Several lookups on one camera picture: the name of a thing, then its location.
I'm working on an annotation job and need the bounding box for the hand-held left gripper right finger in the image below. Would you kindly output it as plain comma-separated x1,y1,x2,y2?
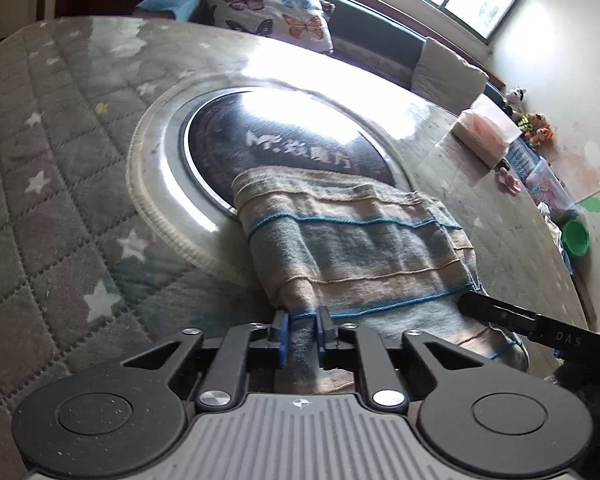
316,306,486,409

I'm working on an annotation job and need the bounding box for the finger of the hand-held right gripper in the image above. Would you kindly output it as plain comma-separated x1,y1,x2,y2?
458,291,540,337

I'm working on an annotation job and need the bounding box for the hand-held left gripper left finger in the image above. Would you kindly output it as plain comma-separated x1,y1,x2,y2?
123,308,289,410

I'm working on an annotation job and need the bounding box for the striped blue beige towel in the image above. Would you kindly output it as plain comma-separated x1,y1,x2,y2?
230,167,531,396

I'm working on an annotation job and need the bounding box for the green plastic bowl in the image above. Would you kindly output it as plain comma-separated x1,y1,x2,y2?
561,217,592,257

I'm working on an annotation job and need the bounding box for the small pink toy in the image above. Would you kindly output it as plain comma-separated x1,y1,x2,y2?
496,162,524,197

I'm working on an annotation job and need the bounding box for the clear plastic storage box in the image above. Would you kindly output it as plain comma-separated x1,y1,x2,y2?
524,156,582,222

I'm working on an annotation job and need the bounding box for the pink white tissue box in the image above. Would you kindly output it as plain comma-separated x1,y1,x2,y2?
451,94,524,169

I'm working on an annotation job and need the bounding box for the orange plush toy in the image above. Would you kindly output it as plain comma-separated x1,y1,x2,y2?
519,112,557,147

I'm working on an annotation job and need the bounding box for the round glass turntable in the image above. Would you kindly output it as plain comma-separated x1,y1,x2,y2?
125,72,418,283

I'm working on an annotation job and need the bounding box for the panda plush toy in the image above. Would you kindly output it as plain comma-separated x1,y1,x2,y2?
502,86,528,117

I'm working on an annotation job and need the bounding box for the white cushion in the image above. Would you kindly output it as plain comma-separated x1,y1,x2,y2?
411,37,491,109

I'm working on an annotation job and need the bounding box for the dark teal sofa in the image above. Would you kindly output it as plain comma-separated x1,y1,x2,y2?
314,0,505,103

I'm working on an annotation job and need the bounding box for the butterfly print cushion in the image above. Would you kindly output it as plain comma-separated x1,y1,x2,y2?
202,0,337,56

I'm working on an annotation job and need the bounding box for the blue cushion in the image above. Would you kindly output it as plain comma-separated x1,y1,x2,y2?
132,0,207,24

